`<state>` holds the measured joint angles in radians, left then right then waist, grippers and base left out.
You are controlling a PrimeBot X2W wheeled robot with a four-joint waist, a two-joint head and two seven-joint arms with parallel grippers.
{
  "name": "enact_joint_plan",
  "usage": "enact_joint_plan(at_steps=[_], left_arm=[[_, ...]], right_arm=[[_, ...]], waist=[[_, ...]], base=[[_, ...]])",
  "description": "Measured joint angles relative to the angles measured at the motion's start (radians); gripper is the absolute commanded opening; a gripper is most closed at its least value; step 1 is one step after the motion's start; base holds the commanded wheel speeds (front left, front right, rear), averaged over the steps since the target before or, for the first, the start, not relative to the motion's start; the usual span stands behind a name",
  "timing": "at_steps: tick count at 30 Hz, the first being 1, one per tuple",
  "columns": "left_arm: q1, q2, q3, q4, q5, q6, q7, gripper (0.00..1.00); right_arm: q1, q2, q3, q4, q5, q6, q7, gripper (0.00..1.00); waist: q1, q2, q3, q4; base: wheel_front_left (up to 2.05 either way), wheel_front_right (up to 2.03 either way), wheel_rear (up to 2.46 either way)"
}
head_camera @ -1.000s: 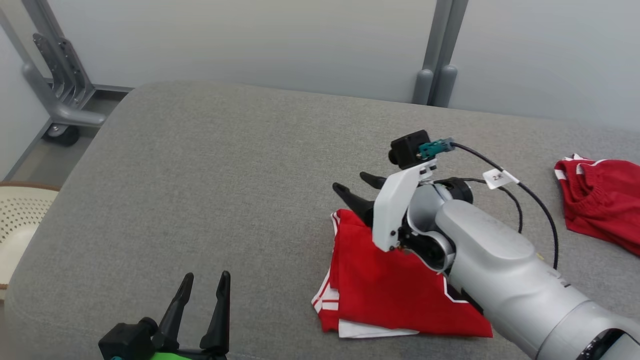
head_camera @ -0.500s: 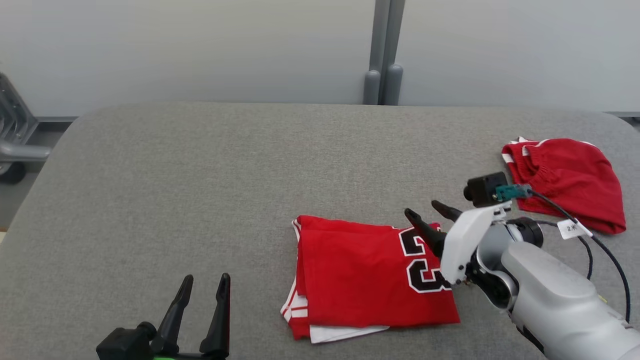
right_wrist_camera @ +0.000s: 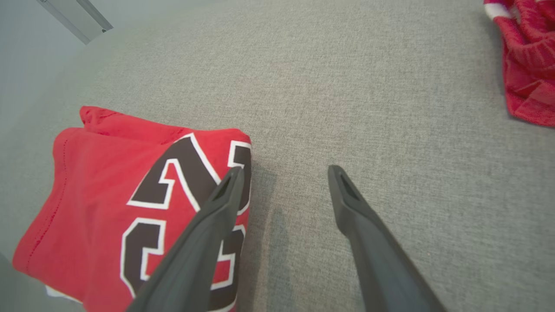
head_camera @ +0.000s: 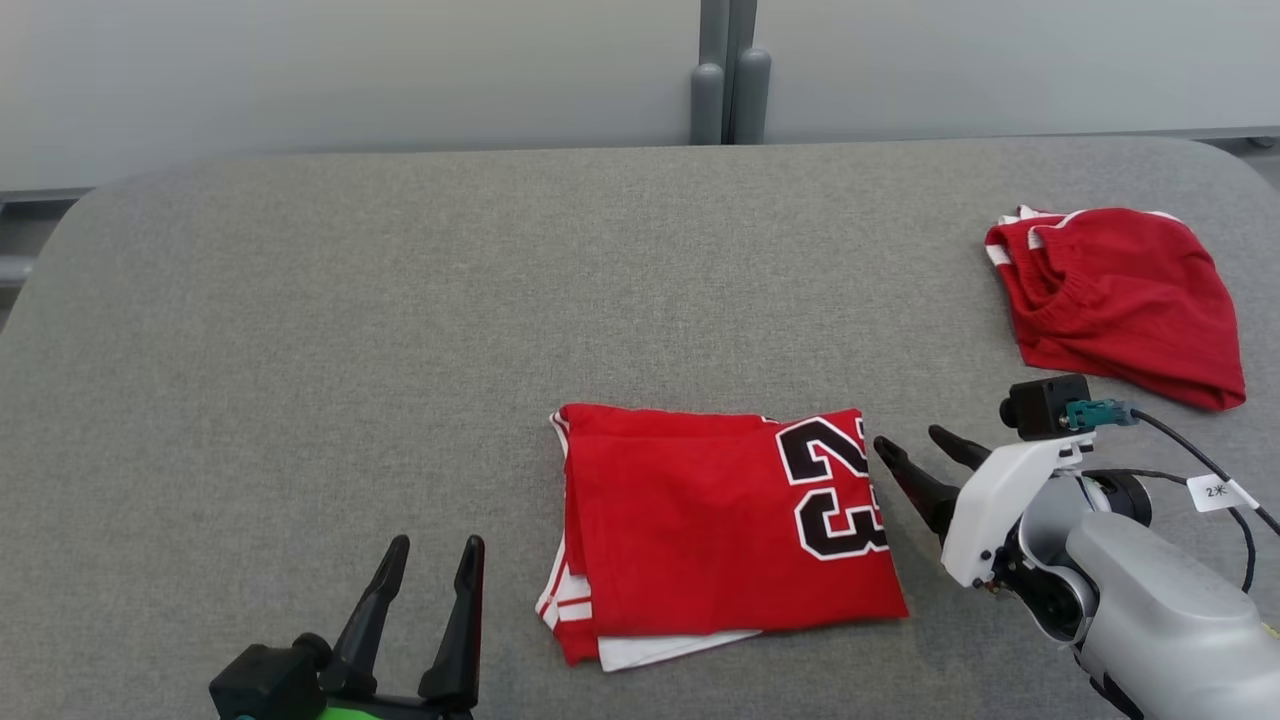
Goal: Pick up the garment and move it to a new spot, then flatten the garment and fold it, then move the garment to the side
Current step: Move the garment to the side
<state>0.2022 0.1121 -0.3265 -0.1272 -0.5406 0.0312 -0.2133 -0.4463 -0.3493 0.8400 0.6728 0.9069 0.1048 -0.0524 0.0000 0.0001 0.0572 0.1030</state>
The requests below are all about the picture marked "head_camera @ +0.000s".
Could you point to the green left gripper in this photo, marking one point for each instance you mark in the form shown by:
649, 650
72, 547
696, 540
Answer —
390, 712

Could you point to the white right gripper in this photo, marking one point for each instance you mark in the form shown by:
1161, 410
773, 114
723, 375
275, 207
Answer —
990, 510

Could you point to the red shorts with white stripes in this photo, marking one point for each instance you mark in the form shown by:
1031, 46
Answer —
1130, 300

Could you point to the red jersey with white sleeves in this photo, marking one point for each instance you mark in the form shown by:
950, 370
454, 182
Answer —
680, 530

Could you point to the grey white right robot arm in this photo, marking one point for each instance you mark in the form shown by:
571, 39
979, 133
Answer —
1170, 620

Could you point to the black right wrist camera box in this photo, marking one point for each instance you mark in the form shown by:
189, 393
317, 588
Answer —
1045, 405

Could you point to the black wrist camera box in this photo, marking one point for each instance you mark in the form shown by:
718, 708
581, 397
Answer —
265, 685
1045, 405

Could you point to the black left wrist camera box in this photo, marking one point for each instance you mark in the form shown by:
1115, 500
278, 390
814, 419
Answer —
265, 685

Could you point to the grey partition post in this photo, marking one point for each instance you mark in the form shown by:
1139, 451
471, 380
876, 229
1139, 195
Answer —
752, 90
707, 100

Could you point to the grey partition base rail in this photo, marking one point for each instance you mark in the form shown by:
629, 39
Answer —
1245, 137
40, 197

